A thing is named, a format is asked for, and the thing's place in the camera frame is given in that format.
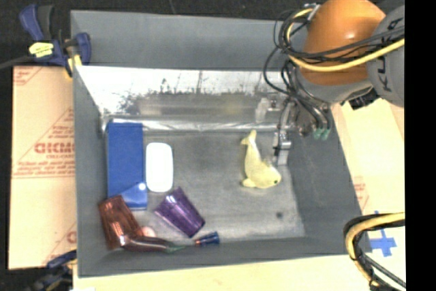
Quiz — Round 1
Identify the brown cardboard board, red print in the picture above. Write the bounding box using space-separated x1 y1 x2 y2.
7 65 78 271

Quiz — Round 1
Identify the clear purple cup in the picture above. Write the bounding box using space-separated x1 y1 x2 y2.
154 186 206 239

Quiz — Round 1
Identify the white oval soap bar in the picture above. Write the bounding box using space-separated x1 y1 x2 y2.
145 142 174 194

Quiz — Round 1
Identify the clear red cup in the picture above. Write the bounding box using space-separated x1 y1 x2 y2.
98 194 144 251

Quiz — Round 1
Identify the yellow toy dolphin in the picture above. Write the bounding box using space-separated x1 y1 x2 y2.
239 129 283 189

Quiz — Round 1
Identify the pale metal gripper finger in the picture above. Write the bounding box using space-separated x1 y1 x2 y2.
273 147 291 168
272 131 293 150

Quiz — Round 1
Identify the blue box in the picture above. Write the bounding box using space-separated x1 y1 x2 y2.
105 121 149 211

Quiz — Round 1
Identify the black cylinder on white bracket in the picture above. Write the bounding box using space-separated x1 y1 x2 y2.
348 88 379 111

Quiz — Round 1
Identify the small blue tube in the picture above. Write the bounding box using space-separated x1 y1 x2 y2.
194 231 221 247

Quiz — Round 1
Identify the grey metal bin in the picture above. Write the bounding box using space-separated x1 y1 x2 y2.
69 10 364 277

